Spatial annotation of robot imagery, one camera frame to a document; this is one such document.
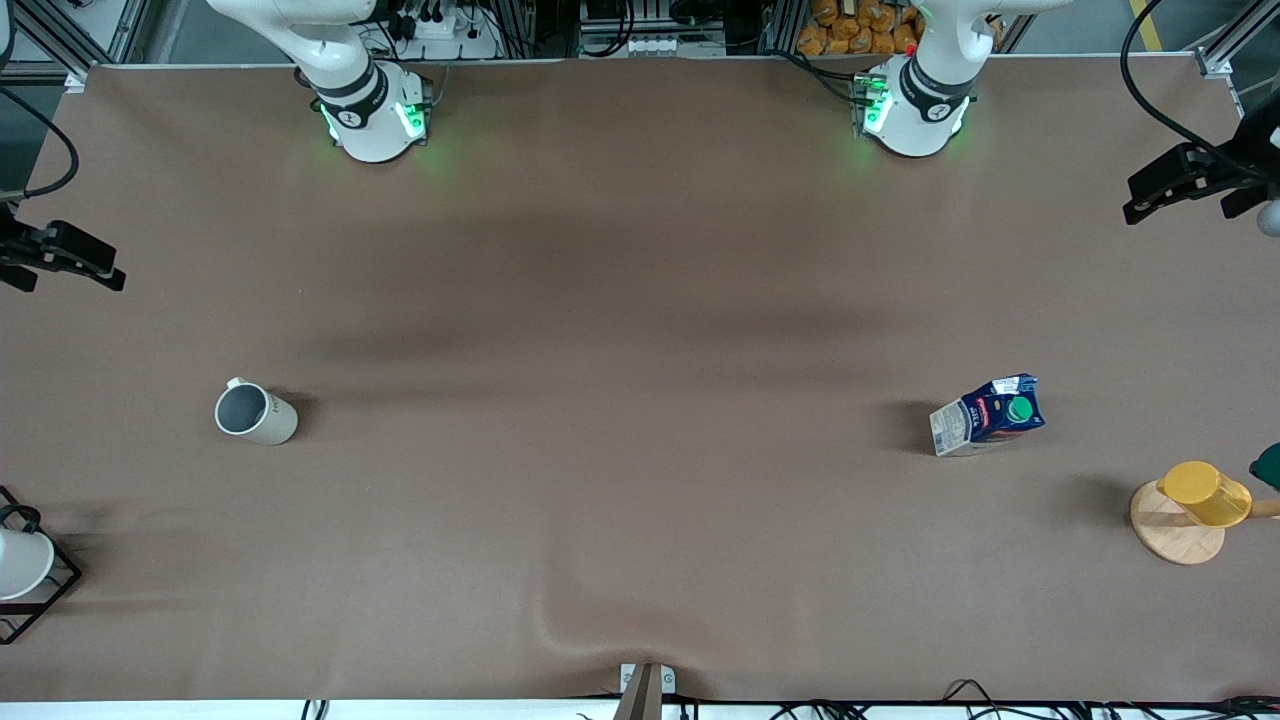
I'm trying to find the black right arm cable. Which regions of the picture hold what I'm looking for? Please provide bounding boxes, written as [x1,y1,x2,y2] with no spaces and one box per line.
[0,88,80,199]

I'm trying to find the blue milk carton green cap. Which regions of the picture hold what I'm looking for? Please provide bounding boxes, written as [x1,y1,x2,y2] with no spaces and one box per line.
[929,374,1046,458]

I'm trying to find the aluminium frame profile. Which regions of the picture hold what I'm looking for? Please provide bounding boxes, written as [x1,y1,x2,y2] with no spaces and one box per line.
[0,0,151,93]
[1195,0,1280,81]

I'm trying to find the round wooden cup stand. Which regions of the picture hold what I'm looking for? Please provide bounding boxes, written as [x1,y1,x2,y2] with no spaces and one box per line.
[1130,480,1280,566]

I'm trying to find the black floor cables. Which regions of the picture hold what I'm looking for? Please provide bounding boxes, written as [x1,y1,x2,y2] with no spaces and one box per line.
[300,678,1280,720]

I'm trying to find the white bowl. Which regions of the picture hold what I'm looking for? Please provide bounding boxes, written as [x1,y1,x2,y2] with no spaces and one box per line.
[0,528,56,601]

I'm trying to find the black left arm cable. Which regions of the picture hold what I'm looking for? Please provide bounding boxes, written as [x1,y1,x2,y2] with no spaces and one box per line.
[1120,0,1280,186]

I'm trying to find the white mug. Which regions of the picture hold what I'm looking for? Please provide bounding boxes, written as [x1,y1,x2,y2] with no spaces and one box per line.
[215,377,299,446]

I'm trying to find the black wire rack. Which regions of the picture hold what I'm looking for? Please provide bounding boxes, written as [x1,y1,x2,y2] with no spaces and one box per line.
[0,486,83,646]

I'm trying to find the bag of orange bread rolls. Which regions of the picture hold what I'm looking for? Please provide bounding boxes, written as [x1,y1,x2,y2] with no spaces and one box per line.
[797,0,926,57]

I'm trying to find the metal table clamp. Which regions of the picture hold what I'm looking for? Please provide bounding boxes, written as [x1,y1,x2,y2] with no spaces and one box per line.
[618,662,677,720]

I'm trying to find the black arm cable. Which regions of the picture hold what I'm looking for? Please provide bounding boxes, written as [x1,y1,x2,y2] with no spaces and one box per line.
[1120,0,1280,186]
[0,88,80,199]

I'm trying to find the brown table mat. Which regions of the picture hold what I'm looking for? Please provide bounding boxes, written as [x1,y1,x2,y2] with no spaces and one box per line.
[0,55,1280,703]

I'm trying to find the yellow plastic cup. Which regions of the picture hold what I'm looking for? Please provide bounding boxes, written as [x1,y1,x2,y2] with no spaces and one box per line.
[1157,461,1253,528]

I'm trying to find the white power strip with plugs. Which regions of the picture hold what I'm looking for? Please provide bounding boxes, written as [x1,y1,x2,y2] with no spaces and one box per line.
[385,0,501,61]

